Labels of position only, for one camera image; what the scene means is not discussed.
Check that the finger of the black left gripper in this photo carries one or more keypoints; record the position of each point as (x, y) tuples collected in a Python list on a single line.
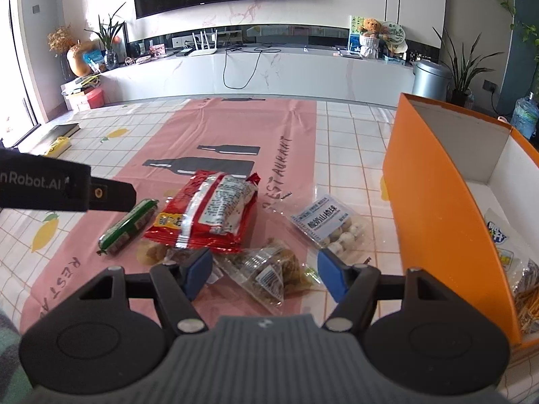
[(111, 195)]

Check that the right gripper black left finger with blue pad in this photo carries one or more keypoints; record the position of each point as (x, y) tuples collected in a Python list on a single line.
[(176, 287)]

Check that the white wifi router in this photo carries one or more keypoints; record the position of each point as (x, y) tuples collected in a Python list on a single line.
[(204, 44)]

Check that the blue water jug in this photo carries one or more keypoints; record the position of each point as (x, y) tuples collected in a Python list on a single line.
[(525, 116)]

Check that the teddy bear in white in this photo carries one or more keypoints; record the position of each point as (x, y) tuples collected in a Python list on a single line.
[(371, 33)]

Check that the silver trash can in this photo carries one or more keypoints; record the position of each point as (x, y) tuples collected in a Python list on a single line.
[(431, 80)]

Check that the white TV cabinet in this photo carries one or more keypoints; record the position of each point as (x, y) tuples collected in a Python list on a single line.
[(257, 71)]

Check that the white blue snack bag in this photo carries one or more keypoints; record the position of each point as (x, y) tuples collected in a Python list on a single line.
[(510, 247)]

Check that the clear marshmallow snack box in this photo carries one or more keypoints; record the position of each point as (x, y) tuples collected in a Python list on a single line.
[(346, 234)]

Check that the red white snack bag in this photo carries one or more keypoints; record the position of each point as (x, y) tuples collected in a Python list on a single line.
[(212, 210)]

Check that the red Mimi fries snack bag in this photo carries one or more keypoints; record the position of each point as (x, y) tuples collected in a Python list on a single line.
[(527, 309)]

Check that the red storage box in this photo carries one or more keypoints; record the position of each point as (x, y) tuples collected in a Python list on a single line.
[(93, 99)]

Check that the black book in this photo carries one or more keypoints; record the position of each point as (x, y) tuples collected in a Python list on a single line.
[(62, 130)]

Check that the yellow small box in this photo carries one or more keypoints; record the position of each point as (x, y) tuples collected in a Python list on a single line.
[(57, 147)]

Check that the orange vase dried flowers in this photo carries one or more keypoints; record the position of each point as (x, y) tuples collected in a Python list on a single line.
[(63, 43)]

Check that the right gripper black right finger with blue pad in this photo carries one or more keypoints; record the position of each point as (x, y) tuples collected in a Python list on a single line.
[(353, 288)]

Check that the orange cardboard box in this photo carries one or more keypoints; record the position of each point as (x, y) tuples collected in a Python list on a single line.
[(444, 168)]

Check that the green plant glass vase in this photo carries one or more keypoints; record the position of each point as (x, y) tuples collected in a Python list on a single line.
[(107, 31)]

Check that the clear red dried fruit packet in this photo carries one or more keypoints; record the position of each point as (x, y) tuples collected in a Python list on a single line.
[(151, 253)]

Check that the potted long leaf plant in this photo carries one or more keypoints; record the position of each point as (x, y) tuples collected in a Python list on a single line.
[(463, 66)]

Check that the pink checked tablecloth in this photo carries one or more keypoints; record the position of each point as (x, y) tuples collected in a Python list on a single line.
[(300, 149)]

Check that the clear brown snack packet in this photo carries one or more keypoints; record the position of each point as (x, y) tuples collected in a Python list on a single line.
[(269, 274)]

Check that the green sausage snack stick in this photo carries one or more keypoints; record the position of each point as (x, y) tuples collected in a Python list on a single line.
[(131, 224)]

